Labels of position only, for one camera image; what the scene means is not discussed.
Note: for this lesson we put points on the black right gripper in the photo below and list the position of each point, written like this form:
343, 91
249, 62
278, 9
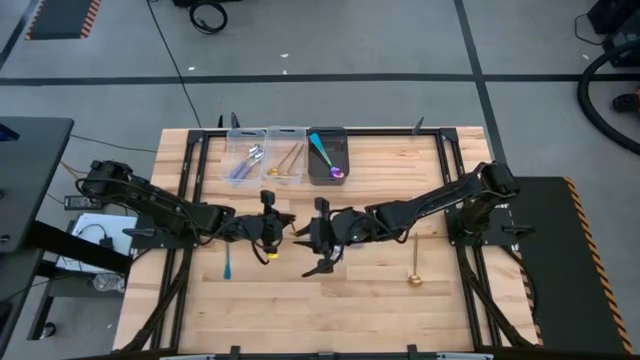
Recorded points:
325, 235

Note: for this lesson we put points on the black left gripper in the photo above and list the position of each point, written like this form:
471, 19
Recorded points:
267, 227

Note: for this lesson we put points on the iridescent rainbow spoon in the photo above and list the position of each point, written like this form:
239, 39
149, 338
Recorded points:
227, 265
320, 149

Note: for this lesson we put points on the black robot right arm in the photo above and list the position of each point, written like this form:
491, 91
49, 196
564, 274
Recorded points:
430, 200

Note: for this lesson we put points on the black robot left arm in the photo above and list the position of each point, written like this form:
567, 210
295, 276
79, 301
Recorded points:
150, 202

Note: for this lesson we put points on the clear plastic bin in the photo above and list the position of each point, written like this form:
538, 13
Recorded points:
235, 137
275, 145

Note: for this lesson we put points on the dark grey plastic bin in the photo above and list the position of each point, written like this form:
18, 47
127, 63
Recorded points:
340, 145

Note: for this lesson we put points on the white paper sheet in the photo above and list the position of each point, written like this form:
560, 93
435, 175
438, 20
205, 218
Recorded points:
117, 225

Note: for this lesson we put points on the black power adapter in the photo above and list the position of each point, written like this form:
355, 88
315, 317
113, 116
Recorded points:
106, 243

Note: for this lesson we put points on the clear plastic bottle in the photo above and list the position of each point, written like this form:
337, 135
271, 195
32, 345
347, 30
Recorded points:
107, 282

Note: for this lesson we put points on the black power brick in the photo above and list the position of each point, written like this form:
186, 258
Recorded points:
82, 202

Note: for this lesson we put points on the black desk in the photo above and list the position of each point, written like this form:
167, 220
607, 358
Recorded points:
35, 175

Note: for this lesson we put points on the black hazard striped floor mat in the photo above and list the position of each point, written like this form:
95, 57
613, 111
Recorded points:
60, 20
565, 275

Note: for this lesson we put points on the desk caster wheel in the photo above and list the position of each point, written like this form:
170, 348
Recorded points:
47, 331

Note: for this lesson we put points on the black orange floor object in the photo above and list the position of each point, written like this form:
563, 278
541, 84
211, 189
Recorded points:
625, 102

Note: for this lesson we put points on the black equipment case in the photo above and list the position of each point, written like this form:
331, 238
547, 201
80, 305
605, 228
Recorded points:
620, 20

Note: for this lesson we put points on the black upright frame post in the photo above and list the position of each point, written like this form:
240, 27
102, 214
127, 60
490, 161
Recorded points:
220, 121

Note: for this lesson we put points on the black aluminium table frame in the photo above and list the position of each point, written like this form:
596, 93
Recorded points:
390, 132

